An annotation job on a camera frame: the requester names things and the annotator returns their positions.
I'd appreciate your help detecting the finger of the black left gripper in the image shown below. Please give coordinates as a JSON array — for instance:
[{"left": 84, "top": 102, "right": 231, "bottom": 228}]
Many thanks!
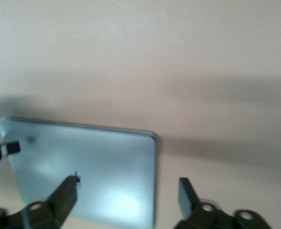
[{"left": 0, "top": 141, "right": 21, "bottom": 164}]

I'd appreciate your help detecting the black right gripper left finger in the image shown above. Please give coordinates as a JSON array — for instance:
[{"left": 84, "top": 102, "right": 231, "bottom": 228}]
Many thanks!
[{"left": 0, "top": 176, "right": 78, "bottom": 229}]

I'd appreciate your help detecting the grey laptop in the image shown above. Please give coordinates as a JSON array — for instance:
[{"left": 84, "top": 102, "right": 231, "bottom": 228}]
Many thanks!
[{"left": 0, "top": 116, "right": 156, "bottom": 229}]

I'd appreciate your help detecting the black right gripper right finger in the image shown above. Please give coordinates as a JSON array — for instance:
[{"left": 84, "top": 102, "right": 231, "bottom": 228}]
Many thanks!
[{"left": 173, "top": 177, "right": 271, "bottom": 229}]

